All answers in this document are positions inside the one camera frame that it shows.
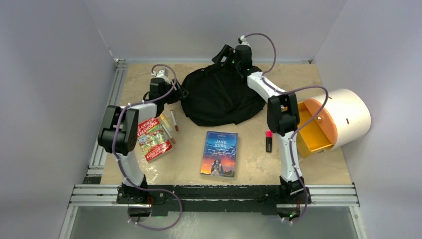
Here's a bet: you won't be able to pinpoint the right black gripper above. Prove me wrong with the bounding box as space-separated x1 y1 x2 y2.
212 44 241 75

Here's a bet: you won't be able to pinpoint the black student backpack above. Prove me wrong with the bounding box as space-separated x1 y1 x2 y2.
181 65 266 127

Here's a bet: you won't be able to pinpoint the Jane Eyre blue book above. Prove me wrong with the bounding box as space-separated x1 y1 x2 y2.
201 131 238 179

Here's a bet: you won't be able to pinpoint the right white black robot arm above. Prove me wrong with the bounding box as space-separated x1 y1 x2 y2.
212 43 310 203

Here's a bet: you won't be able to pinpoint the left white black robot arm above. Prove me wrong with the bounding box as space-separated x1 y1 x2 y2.
97 77 188 204

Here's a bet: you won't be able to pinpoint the white red-capped marker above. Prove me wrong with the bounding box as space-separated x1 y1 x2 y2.
170 110 179 132

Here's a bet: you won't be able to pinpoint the white brown-tipped pen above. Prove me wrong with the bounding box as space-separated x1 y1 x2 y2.
161 124 176 144

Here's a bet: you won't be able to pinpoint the red Treehouse book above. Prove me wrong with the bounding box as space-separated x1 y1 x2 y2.
137 118 173 162

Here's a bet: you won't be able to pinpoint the pink black highlighter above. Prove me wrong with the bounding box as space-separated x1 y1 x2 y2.
266 130 272 153

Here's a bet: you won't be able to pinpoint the white cylinder orange drawer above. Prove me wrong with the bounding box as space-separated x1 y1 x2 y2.
297 89 371 158

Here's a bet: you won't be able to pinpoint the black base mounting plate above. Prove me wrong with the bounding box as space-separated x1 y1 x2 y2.
116 184 311 217

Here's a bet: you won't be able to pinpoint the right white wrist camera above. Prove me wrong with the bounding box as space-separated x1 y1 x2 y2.
238 35 250 46

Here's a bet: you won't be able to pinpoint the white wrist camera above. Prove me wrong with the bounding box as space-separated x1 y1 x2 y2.
151 68 172 84
238 35 250 46

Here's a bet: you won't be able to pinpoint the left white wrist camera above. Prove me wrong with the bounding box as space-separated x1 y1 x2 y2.
151 68 172 84

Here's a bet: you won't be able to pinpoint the aluminium frame rails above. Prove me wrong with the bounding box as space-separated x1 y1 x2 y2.
59 58 368 239

